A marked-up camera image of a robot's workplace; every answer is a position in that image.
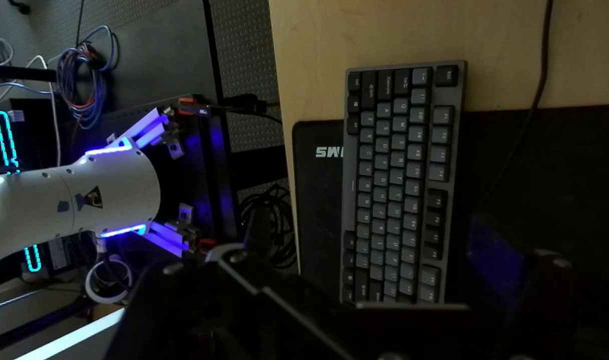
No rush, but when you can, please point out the blue lit electronics box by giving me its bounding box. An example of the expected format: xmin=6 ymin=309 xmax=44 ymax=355
xmin=142 ymin=204 xmax=208 ymax=260
xmin=107 ymin=105 xmax=189 ymax=163

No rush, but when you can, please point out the white tape roll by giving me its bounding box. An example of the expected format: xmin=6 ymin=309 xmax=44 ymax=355
xmin=82 ymin=258 xmax=135 ymax=306

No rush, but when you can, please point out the blue white cable bundle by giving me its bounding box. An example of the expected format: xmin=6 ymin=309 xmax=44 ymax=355
xmin=52 ymin=25 xmax=122 ymax=133

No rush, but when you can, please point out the grey mechanical keyboard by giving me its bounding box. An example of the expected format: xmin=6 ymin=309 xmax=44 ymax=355
xmin=338 ymin=61 xmax=469 ymax=309

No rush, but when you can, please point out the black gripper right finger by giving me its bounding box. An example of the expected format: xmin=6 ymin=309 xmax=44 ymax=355
xmin=467 ymin=212 xmax=581 ymax=360

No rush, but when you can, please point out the teal lit computer case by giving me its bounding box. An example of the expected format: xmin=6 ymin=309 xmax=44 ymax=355
xmin=0 ymin=99 xmax=28 ymax=178

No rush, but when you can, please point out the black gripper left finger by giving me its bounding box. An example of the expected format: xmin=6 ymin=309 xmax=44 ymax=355
xmin=216 ymin=210 xmax=347 ymax=336

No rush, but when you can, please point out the black coiled cable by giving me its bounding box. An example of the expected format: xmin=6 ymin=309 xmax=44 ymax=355
xmin=238 ymin=182 xmax=298 ymax=270

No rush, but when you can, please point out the black desk mat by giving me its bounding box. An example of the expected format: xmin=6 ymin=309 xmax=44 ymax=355
xmin=291 ymin=102 xmax=609 ymax=360

